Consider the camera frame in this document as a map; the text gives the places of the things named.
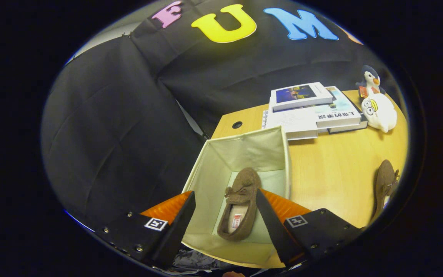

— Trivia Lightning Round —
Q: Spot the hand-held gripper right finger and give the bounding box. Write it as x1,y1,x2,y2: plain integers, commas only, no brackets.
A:
255,189,363,269

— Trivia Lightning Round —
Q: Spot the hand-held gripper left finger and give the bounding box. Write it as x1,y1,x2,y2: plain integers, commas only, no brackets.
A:
95,190,196,270

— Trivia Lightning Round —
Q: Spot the brown fuzzy shoe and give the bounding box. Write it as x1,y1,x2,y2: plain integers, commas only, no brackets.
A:
217,167,262,242
370,159,400,227

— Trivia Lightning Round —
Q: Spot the green fabric storage box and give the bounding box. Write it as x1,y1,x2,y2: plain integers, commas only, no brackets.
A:
181,126,291,268

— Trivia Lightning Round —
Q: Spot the grey crumpled plastic sheet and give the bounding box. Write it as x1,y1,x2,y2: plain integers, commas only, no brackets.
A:
173,250,230,272

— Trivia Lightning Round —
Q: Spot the plain white book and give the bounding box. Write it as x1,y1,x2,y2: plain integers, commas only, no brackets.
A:
262,103,319,141

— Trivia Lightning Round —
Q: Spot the black backdrop cloth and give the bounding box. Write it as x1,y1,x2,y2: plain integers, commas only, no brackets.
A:
41,0,403,231

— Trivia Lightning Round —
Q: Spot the dark cover book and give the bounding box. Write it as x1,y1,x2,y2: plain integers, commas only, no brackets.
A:
327,113,369,134

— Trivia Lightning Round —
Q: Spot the small book blue photo cover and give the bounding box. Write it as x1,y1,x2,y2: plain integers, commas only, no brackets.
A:
270,82,334,112

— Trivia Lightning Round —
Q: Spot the white plush toy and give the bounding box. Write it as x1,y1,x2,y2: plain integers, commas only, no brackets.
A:
361,93,398,133

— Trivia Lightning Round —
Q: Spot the penguin plush toy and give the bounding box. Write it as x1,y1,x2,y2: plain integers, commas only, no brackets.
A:
355,65,386,98

